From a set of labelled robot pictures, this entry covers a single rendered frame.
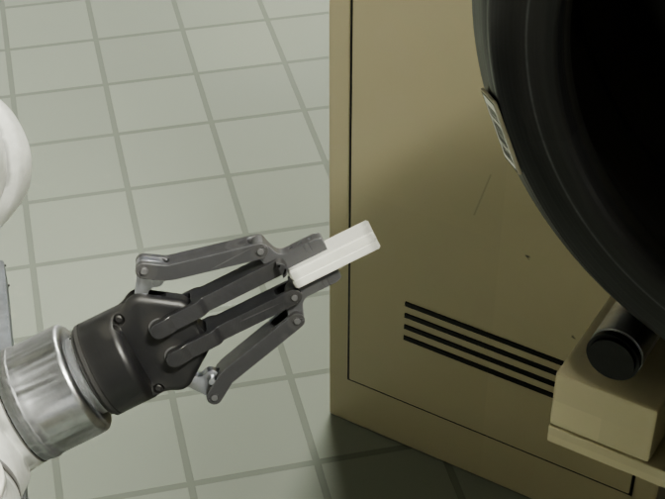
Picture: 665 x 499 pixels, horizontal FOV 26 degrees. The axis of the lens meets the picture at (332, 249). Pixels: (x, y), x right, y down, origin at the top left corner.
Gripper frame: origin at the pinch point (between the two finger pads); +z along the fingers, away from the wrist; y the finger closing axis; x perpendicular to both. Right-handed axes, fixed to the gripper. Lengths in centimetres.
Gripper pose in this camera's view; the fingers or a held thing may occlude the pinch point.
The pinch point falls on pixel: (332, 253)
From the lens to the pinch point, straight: 107.9
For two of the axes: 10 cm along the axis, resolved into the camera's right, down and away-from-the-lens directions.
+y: 4.3, 8.4, 3.4
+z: 9.0, -4.4, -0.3
